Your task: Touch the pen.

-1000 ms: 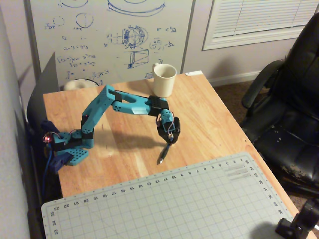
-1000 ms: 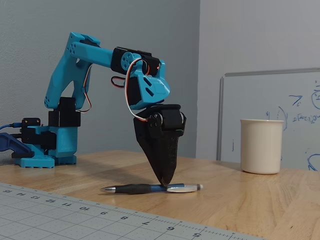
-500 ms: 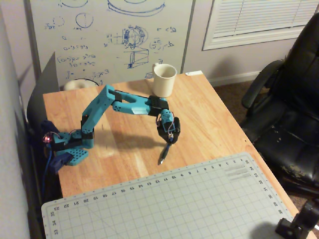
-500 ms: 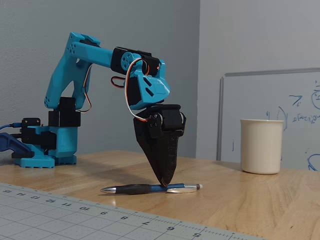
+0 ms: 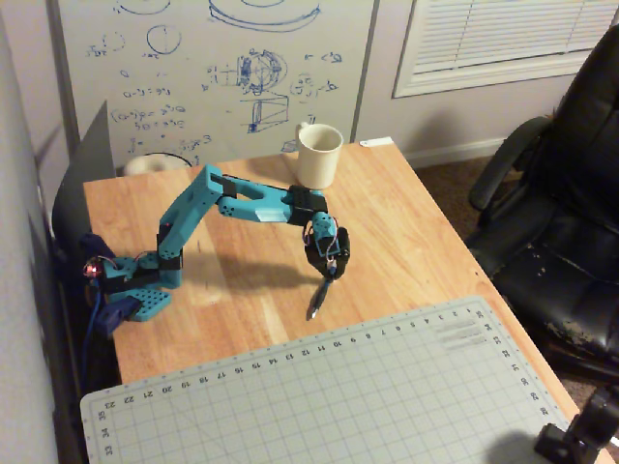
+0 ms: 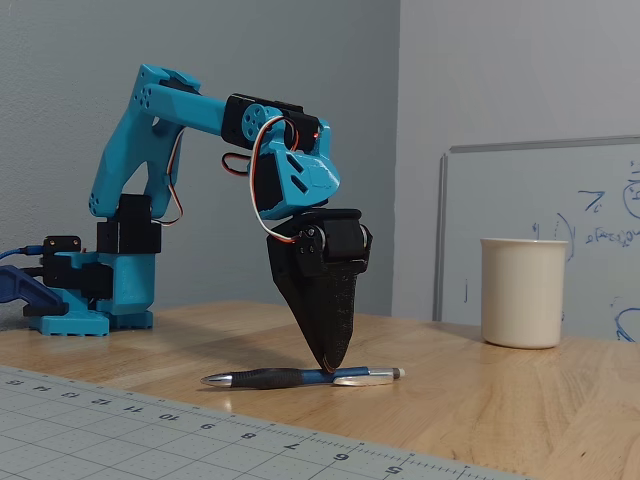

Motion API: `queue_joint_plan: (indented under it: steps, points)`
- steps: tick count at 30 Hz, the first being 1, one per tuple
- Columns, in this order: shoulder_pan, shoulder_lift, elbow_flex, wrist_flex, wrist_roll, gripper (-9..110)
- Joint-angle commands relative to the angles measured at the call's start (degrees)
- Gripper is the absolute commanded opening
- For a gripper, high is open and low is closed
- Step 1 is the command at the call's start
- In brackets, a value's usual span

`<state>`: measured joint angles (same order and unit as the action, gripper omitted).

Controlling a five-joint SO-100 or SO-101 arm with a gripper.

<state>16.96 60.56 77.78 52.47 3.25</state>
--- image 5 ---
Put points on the grey gridded cutting mat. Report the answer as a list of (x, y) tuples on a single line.
[(338, 401)]

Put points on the whiteboard with blue drawings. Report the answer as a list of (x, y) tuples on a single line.
[(217, 72)]

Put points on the black leather office chair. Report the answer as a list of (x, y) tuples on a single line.
[(561, 232)]

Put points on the blue table clamp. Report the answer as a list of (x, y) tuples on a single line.
[(97, 246), (113, 316)]

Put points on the white tape roll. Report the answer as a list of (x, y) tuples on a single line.
[(155, 163)]

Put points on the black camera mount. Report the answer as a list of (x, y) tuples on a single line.
[(578, 430)]

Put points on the blue pen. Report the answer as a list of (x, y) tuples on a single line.
[(319, 297)]

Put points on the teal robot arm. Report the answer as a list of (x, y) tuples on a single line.
[(193, 212)]

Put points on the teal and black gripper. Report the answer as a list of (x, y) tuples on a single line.
[(323, 264)]

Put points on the cream ceramic mug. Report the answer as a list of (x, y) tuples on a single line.
[(316, 157)]

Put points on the white window blinds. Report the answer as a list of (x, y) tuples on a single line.
[(503, 38)]

